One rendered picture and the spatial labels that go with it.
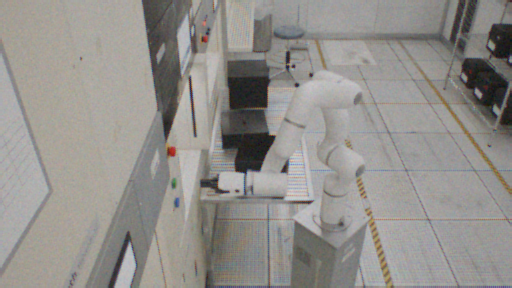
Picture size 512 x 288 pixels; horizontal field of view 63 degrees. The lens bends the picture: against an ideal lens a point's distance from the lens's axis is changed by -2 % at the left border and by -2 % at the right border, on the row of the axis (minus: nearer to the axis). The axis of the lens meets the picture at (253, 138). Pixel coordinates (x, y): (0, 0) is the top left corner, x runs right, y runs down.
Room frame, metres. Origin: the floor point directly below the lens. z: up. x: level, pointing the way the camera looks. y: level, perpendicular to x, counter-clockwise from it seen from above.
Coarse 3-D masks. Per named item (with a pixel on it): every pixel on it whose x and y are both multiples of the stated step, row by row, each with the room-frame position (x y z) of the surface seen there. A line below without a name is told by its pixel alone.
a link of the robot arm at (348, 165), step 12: (336, 156) 1.49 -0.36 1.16; (348, 156) 1.47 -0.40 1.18; (360, 156) 1.48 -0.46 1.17; (336, 168) 1.47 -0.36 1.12; (348, 168) 1.43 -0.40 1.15; (360, 168) 1.43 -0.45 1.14; (324, 180) 1.53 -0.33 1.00; (336, 180) 1.47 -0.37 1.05; (348, 180) 1.43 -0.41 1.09; (336, 192) 1.47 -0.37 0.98
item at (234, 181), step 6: (222, 174) 1.30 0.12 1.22; (228, 174) 1.30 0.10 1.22; (234, 174) 1.30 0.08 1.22; (240, 174) 1.30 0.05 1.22; (222, 180) 1.26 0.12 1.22; (228, 180) 1.26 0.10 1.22; (234, 180) 1.26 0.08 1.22; (240, 180) 1.26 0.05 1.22; (222, 186) 1.23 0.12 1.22; (228, 186) 1.23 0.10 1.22; (234, 186) 1.23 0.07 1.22; (240, 186) 1.23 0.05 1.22; (228, 192) 1.23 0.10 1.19; (234, 192) 1.22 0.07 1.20; (240, 192) 1.23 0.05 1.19
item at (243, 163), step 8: (248, 136) 2.05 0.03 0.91; (256, 136) 2.04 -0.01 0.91; (264, 136) 2.03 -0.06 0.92; (272, 136) 2.02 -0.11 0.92; (240, 144) 1.95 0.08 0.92; (248, 144) 2.05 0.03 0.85; (256, 144) 2.04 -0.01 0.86; (264, 144) 2.03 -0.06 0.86; (272, 144) 2.02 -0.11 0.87; (240, 152) 1.94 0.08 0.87; (248, 152) 2.05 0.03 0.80; (256, 152) 2.04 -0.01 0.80; (264, 152) 2.03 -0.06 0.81; (240, 160) 1.93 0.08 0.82; (248, 160) 2.01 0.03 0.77; (256, 160) 2.00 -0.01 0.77; (264, 160) 2.00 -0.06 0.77; (288, 160) 1.91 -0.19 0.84; (240, 168) 1.78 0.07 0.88; (248, 168) 1.77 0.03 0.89; (256, 168) 1.76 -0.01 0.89
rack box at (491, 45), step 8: (496, 24) 3.94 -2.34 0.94; (504, 24) 3.93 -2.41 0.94; (488, 32) 3.97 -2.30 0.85; (496, 32) 3.84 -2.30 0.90; (504, 32) 3.72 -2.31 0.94; (488, 40) 3.95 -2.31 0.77; (496, 40) 3.76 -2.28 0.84; (504, 40) 3.71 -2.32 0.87; (488, 48) 3.91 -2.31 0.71; (496, 48) 3.74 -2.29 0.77; (504, 48) 3.71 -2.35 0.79; (496, 56) 3.72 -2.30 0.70; (504, 56) 3.71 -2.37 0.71
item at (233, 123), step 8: (224, 112) 2.41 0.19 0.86; (232, 112) 2.41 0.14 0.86; (240, 112) 2.41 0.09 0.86; (248, 112) 2.41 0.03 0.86; (256, 112) 2.41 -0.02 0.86; (264, 112) 2.41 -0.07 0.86; (224, 120) 2.31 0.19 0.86; (232, 120) 2.31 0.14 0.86; (240, 120) 2.31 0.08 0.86; (248, 120) 2.30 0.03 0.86; (256, 120) 2.30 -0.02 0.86; (264, 120) 2.30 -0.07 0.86; (224, 128) 2.21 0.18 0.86; (232, 128) 2.21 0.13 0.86; (240, 128) 2.21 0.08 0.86; (248, 128) 2.21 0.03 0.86; (256, 128) 2.21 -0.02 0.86; (264, 128) 2.21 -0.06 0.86; (224, 136) 2.14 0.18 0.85; (232, 136) 2.15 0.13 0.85; (240, 136) 2.15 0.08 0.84; (224, 144) 2.14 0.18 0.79; (232, 144) 2.15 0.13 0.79
